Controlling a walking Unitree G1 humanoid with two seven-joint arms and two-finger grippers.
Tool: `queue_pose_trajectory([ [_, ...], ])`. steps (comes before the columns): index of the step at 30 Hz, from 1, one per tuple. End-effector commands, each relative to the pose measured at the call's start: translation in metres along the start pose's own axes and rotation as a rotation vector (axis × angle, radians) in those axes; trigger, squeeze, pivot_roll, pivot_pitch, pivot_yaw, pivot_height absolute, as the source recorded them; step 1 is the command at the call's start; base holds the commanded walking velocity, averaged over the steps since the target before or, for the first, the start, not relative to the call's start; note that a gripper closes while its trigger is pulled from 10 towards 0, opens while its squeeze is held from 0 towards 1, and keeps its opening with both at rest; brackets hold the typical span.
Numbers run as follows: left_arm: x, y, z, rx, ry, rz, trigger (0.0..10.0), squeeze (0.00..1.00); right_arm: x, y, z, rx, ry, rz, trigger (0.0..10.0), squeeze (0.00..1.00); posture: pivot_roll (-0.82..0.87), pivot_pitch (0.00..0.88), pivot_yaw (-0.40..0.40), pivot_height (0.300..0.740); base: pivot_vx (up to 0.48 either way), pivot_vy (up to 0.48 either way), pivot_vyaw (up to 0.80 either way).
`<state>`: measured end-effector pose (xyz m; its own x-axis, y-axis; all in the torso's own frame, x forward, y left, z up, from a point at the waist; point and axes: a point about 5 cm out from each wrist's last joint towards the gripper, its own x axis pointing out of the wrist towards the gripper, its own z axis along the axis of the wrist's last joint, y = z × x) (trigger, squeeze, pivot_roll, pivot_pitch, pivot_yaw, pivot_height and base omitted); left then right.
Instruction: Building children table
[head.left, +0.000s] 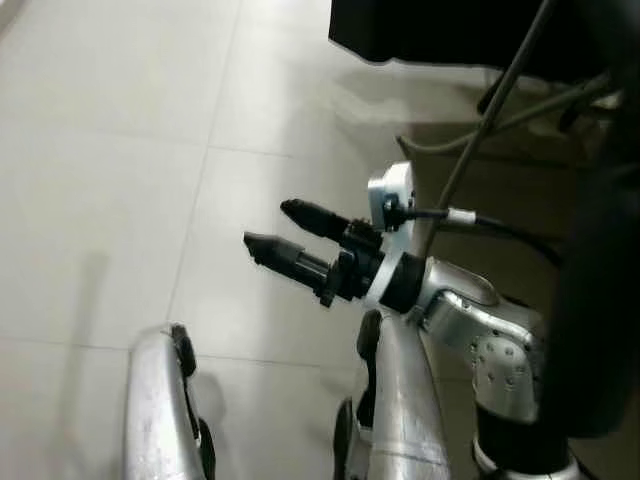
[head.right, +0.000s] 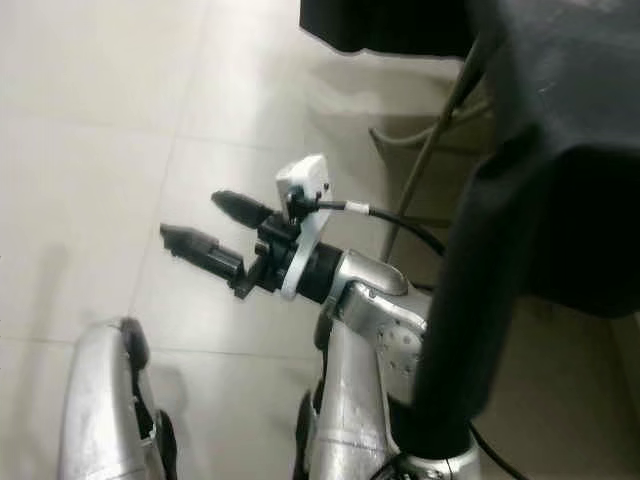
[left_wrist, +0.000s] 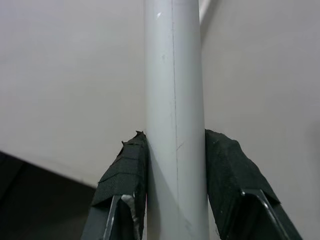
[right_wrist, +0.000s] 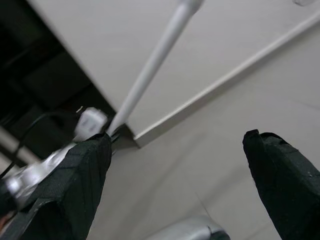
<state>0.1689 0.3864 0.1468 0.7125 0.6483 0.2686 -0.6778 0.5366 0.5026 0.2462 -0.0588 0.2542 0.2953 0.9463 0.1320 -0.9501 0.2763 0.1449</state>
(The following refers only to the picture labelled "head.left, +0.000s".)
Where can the black tablecloth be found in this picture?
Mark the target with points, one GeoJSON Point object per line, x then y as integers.
{"type": "Point", "coordinates": [440, 30]}

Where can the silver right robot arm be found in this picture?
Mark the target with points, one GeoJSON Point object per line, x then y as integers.
{"type": "Point", "coordinates": [480, 330]}

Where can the dark metal folding table frame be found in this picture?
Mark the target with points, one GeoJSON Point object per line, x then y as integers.
{"type": "Point", "coordinates": [495, 110]}

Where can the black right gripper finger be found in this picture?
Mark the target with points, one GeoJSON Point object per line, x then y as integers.
{"type": "Point", "coordinates": [290, 260]}
{"type": "Point", "coordinates": [315, 218]}

